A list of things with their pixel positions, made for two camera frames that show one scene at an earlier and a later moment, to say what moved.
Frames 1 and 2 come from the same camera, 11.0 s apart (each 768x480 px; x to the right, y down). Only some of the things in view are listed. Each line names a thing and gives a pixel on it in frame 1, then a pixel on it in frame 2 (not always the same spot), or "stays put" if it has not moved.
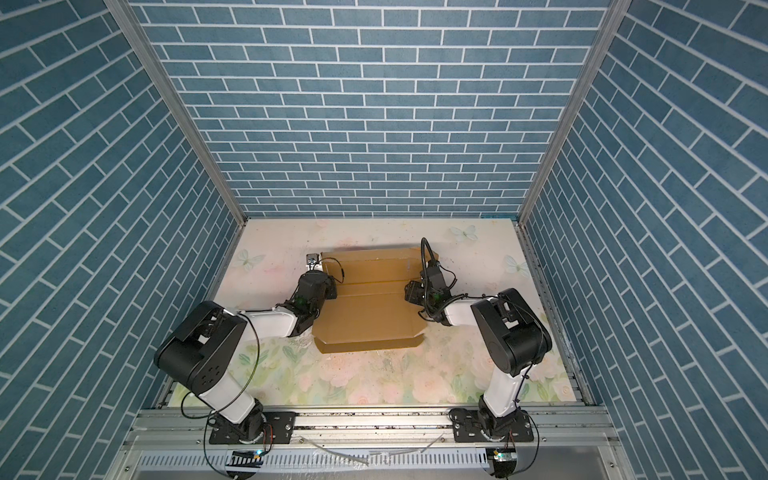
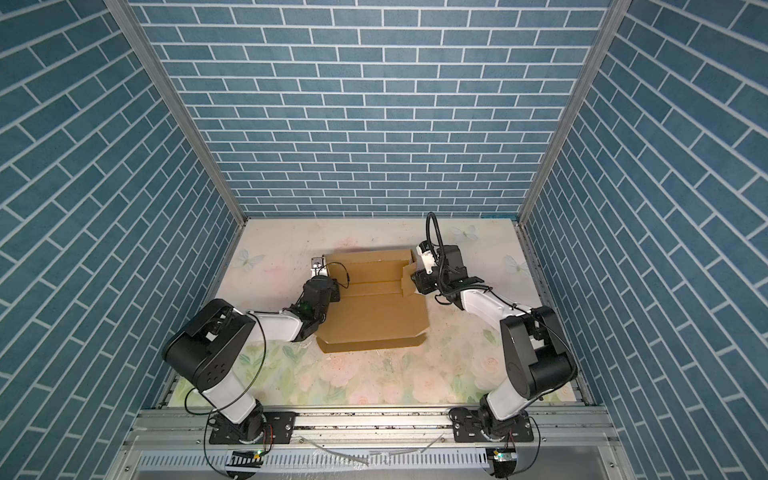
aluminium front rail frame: [569, 443] stays put
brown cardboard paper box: [370, 309] stays put
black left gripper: [330, 285] stays put
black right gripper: [412, 292] → [421, 282]
